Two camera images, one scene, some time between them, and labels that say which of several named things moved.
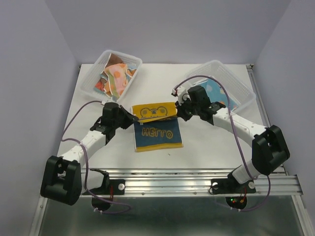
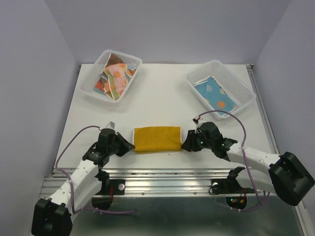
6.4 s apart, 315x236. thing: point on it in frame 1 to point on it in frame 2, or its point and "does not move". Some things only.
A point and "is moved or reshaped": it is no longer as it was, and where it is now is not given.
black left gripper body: x=121 y=121 to x=117 y=147
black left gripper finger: x=131 y=118 to x=127 y=145
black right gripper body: x=194 y=107 to x=202 y=143
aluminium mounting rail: x=193 y=182 does not move
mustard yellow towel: x=158 y=127 is moved or reshaped
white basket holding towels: x=111 y=75 does not move
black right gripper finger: x=184 y=111 to x=190 y=144
